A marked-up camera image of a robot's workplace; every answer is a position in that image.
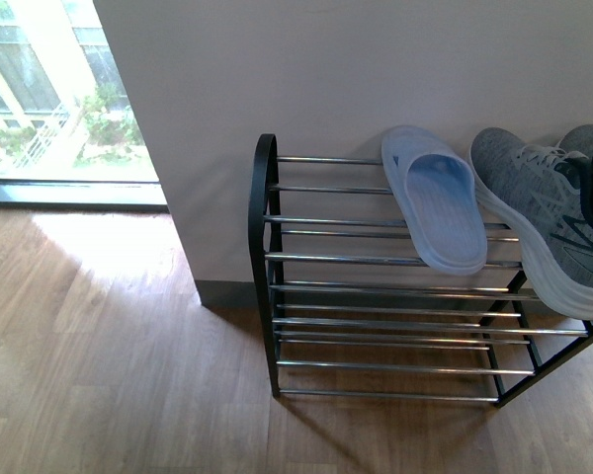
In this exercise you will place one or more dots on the light blue slide slipper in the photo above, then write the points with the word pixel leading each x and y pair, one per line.
pixel 434 188

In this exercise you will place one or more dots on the black metal shoe rack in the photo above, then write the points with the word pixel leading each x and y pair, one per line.
pixel 347 308

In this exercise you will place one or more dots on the dark window frame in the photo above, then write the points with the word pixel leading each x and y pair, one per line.
pixel 104 196

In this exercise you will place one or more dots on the grey sneaker navy lining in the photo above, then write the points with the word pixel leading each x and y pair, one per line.
pixel 545 195

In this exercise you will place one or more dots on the grey sneaker with laces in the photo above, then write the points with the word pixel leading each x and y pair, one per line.
pixel 579 139

